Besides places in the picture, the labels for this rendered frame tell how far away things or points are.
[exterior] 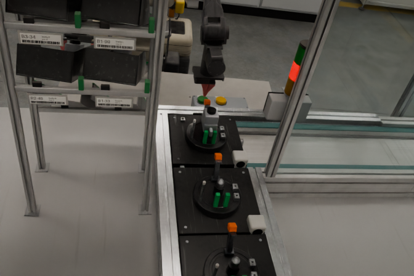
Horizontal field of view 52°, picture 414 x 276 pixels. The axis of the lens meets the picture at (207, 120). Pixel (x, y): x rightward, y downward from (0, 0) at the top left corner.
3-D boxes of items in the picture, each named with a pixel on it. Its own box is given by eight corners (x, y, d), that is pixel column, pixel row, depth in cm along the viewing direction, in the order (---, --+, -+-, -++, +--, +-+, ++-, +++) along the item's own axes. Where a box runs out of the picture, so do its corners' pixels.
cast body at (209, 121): (201, 119, 141) (203, 102, 137) (214, 119, 142) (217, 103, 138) (203, 136, 135) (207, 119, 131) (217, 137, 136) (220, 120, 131)
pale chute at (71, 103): (60, 108, 141) (62, 95, 141) (100, 114, 142) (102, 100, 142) (31, 96, 113) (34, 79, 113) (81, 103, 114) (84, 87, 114)
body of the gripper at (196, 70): (223, 82, 142) (227, 64, 137) (193, 81, 140) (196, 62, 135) (220, 71, 147) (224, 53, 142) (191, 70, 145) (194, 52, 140)
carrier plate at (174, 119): (167, 118, 151) (168, 113, 149) (233, 120, 155) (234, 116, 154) (172, 167, 133) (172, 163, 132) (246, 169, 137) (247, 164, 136)
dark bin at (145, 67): (106, 63, 130) (108, 39, 128) (149, 69, 130) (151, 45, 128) (82, 77, 103) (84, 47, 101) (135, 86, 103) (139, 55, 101)
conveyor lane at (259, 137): (165, 137, 156) (167, 116, 150) (373, 142, 172) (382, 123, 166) (170, 198, 135) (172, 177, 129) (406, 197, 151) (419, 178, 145)
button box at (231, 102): (190, 107, 166) (192, 94, 162) (242, 109, 170) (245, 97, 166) (192, 119, 160) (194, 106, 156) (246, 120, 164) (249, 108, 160)
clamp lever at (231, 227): (224, 248, 108) (227, 222, 106) (231, 247, 109) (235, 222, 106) (227, 257, 105) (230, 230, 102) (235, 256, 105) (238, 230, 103)
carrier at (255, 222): (172, 171, 132) (176, 142, 124) (247, 172, 136) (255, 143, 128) (177, 238, 114) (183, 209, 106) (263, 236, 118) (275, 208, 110)
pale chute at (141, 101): (106, 109, 144) (108, 97, 144) (145, 115, 144) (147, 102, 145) (89, 98, 116) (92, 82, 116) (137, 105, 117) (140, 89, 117)
